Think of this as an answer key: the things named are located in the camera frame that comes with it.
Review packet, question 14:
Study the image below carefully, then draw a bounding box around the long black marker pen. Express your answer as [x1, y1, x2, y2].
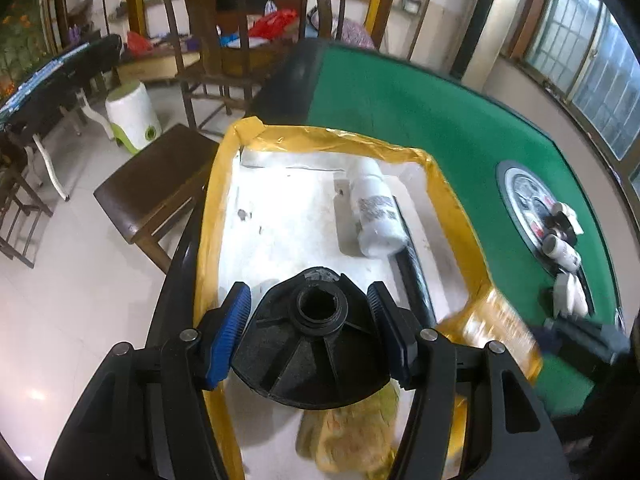
[387, 195, 436, 326]

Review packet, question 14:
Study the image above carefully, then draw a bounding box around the dark wooden chair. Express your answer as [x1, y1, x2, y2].
[151, 0, 351, 132]

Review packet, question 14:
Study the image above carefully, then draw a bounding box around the small red plastic bag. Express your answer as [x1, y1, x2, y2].
[126, 31, 154, 54]

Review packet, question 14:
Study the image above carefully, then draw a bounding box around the brown wooden stool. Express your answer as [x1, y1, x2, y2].
[94, 124, 221, 274]

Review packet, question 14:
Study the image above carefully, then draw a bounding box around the small white grey-print bottle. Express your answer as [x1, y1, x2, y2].
[552, 272, 589, 317]

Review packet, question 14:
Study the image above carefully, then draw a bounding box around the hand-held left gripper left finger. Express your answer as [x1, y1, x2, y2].
[45, 281, 252, 480]

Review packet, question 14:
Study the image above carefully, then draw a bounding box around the large white plastic bottle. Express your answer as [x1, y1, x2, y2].
[346, 157, 407, 257]

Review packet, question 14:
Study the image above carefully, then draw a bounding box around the floral cloth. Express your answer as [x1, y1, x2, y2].
[309, 7, 377, 52]

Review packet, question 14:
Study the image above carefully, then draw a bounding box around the barred window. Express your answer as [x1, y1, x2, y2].
[520, 0, 640, 186]

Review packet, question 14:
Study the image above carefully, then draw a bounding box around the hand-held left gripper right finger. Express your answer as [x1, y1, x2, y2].
[366, 281, 573, 480]

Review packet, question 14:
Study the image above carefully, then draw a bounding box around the yellow-taped white foam box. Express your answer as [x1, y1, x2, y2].
[192, 116, 544, 480]

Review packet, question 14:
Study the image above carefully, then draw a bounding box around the white standing air conditioner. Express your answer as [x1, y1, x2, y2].
[452, 0, 528, 93]

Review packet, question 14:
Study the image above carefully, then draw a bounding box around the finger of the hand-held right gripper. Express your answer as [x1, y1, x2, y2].
[530, 316, 632, 365]

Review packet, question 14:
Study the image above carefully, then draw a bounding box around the white squeeze tube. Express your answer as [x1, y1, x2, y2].
[554, 201, 584, 235]

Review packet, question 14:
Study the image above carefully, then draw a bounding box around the black fan-shaped plastic part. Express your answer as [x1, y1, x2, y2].
[231, 267, 392, 408]

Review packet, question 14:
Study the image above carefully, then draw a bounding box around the round wheel-print table centre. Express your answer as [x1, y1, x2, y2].
[496, 160, 599, 322]

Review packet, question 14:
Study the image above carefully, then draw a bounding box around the yellow cartoon toy keychain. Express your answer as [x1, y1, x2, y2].
[297, 380, 401, 472]

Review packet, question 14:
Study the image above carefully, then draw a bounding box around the white bottle with green label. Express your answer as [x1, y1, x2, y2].
[542, 234, 582, 269]

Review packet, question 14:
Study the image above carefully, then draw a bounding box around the black covered table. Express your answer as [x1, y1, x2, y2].
[0, 35, 124, 202]

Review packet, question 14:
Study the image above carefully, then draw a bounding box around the dark folding chair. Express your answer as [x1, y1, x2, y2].
[0, 135, 54, 269]

